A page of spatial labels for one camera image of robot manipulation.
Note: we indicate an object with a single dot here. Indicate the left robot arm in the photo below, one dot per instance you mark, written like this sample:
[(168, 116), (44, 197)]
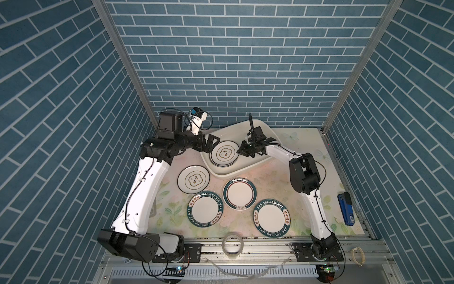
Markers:
[(128, 236)]

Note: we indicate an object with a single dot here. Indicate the green red rimmed plate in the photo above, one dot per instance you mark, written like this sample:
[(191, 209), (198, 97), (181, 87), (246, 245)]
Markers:
[(239, 194)]

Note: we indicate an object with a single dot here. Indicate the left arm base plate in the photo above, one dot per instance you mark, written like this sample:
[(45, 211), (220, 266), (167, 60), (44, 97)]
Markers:
[(191, 251)]

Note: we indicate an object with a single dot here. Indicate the green rimmed plate right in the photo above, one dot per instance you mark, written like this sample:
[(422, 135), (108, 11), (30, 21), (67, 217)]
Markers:
[(271, 218)]

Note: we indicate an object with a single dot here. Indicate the white cloud-pattern plate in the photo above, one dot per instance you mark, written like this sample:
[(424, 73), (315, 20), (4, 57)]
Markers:
[(224, 154), (193, 179)]

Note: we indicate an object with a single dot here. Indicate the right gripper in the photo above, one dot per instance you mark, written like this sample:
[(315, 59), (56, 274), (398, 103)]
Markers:
[(242, 149)]

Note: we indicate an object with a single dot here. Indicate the aluminium rail frame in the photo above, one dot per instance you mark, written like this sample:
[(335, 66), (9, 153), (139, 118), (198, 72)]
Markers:
[(262, 259)]

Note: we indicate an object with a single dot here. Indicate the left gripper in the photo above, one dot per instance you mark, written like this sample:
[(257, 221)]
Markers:
[(208, 147)]

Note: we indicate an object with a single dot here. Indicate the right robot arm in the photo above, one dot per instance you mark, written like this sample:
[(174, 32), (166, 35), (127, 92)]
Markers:
[(305, 180)]

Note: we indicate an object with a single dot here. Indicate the clear tape roll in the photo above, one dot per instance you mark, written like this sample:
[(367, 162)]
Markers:
[(232, 245)]

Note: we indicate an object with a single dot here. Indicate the beige rubber band loop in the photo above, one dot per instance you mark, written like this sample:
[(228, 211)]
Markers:
[(358, 256)]

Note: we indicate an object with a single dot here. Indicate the green rimmed plate left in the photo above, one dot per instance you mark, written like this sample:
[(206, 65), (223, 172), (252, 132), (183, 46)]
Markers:
[(205, 209)]

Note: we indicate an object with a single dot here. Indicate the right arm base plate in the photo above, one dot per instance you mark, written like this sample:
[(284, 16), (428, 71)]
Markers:
[(315, 252)]

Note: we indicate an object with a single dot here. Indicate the blue black stapler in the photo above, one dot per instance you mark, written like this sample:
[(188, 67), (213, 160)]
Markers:
[(345, 203)]

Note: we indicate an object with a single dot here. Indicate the floral table mat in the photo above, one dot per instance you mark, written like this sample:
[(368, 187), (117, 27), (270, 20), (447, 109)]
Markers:
[(271, 180)]

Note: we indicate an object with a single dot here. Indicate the white plastic bin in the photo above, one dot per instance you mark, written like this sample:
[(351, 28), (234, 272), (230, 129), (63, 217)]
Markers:
[(237, 133)]

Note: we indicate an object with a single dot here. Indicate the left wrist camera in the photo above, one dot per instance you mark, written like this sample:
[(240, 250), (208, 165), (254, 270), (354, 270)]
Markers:
[(197, 117)]

